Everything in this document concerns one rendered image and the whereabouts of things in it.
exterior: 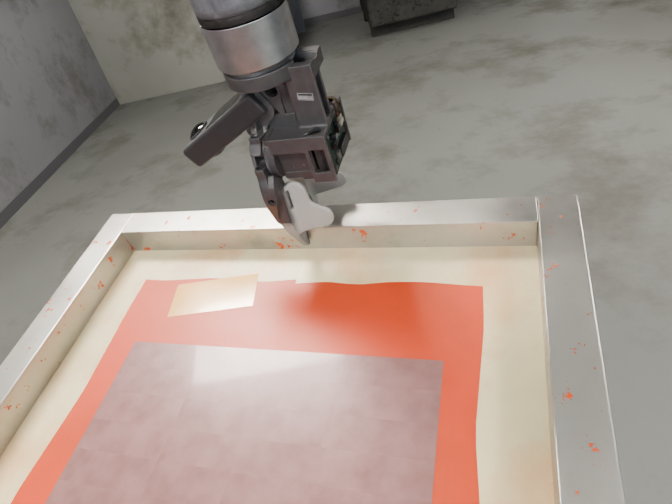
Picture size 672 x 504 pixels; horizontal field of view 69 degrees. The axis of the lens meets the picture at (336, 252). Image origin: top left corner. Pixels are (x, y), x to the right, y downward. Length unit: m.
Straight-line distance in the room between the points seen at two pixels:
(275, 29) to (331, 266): 0.26
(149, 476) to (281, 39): 0.39
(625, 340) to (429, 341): 1.55
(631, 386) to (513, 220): 1.38
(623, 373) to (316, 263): 1.45
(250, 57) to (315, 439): 0.32
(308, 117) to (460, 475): 0.32
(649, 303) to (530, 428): 1.72
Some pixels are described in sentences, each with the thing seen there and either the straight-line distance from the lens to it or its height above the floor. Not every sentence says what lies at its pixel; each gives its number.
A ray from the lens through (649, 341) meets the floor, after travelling 2.00.
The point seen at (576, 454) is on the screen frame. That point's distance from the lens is 0.39.
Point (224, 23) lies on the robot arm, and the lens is 0.42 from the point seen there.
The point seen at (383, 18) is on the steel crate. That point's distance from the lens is 5.79.
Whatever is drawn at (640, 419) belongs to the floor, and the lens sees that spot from 1.79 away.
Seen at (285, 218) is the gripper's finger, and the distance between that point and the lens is 0.52.
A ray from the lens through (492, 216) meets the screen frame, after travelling 0.52.
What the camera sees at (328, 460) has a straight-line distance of 0.44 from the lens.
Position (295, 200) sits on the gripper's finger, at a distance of 0.52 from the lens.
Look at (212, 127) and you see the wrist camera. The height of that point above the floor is 1.28.
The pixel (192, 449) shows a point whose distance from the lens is 0.49.
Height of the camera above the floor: 1.44
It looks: 36 degrees down
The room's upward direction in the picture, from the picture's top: 15 degrees counter-clockwise
